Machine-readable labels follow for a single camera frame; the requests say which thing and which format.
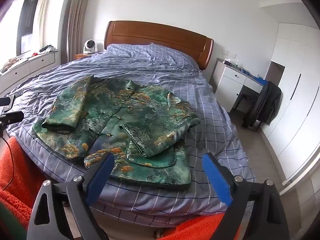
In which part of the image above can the green patterned silk jacket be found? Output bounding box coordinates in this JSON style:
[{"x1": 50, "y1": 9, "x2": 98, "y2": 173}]
[{"x1": 33, "y1": 76, "x2": 200, "y2": 189}]

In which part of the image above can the orange fuzzy clothing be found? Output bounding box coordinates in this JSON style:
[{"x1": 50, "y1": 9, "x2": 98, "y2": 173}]
[{"x1": 1, "y1": 137, "x2": 46, "y2": 239}]

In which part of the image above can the clothes pile on cabinet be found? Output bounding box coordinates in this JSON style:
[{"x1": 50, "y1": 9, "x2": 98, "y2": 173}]
[{"x1": 31, "y1": 45, "x2": 58, "y2": 57}]

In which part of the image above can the blue checked duvet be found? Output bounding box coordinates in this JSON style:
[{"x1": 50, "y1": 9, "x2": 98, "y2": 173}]
[{"x1": 4, "y1": 43, "x2": 257, "y2": 228}]

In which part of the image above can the white window-side drawer cabinet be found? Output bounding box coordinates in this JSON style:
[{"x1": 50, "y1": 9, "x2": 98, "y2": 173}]
[{"x1": 0, "y1": 52, "x2": 57, "y2": 95}]

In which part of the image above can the white wardrobe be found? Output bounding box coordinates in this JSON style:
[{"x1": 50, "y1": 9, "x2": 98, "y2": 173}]
[{"x1": 263, "y1": 23, "x2": 319, "y2": 184}]

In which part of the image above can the wooden nightstand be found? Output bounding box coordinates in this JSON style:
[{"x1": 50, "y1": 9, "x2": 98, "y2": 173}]
[{"x1": 74, "y1": 53, "x2": 97, "y2": 60}]

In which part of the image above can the beige curtain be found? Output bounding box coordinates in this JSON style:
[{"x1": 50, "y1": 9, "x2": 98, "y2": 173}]
[{"x1": 59, "y1": 0, "x2": 88, "y2": 64}]

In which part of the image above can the white round fan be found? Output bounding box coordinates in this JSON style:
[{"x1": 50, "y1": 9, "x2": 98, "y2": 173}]
[{"x1": 83, "y1": 40, "x2": 95, "y2": 54}]

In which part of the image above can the black jacket on chair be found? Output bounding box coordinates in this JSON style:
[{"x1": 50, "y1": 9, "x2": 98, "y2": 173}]
[{"x1": 242, "y1": 81, "x2": 281, "y2": 128}]

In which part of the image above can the white desk with drawers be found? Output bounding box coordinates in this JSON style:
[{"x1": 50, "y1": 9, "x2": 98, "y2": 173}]
[{"x1": 212, "y1": 59, "x2": 263, "y2": 112}]

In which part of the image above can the wooden headboard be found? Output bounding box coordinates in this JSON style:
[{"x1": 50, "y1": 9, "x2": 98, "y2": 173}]
[{"x1": 104, "y1": 21, "x2": 214, "y2": 70}]

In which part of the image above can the black cable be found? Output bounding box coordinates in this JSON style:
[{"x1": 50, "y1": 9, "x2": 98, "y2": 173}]
[{"x1": 1, "y1": 135, "x2": 16, "y2": 192}]

